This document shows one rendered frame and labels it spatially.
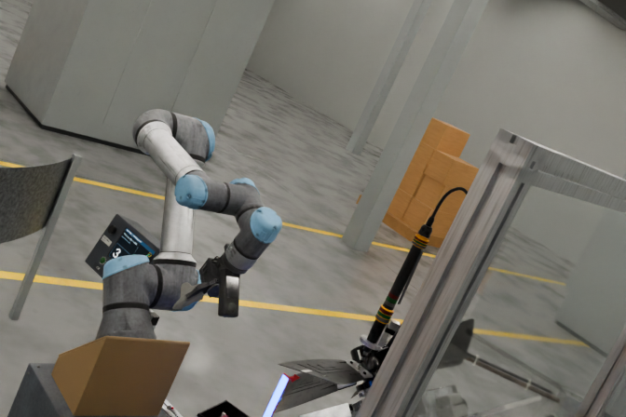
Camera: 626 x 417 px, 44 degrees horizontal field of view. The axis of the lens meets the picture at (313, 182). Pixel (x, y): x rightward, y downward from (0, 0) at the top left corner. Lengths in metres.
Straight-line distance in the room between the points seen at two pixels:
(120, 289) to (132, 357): 0.18
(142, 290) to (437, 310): 1.31
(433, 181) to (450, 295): 9.87
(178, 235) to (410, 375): 1.37
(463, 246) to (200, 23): 7.89
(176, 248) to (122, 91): 6.40
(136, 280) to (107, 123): 6.54
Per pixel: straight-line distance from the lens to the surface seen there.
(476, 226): 0.80
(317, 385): 2.56
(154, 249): 2.46
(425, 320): 0.83
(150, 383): 2.05
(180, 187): 1.82
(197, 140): 2.18
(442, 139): 10.72
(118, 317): 2.01
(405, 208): 10.84
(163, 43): 8.49
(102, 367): 1.96
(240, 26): 8.87
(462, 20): 8.53
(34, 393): 2.12
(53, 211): 4.26
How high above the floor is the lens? 2.07
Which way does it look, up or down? 10 degrees down
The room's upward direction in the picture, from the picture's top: 25 degrees clockwise
